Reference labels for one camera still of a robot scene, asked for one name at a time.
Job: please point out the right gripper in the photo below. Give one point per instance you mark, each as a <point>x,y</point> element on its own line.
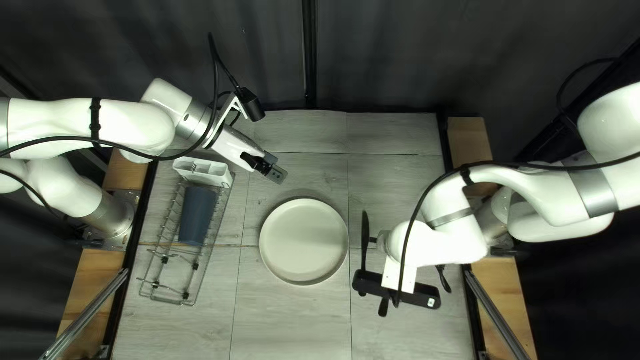
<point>387,242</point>

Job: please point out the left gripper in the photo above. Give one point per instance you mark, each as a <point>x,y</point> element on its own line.
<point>230,142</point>

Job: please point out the black knife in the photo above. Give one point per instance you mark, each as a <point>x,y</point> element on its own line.
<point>365,230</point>

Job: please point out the dark blue cup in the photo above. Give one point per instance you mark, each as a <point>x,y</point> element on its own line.
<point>197,215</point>

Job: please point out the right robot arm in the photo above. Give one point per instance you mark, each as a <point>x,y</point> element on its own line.
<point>540,200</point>

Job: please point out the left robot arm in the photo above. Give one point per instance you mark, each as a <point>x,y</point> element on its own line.
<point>125,125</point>

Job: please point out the pale plate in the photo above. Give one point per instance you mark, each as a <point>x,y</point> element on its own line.
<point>302,242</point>

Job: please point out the white cutlery holder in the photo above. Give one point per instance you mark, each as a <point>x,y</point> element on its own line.
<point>202,172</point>

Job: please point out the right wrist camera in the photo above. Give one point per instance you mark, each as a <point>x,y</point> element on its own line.
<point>370,285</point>

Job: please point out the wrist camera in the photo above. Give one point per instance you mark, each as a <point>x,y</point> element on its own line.
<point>252,107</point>
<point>370,285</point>

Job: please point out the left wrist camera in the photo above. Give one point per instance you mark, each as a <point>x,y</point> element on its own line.
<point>252,107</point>

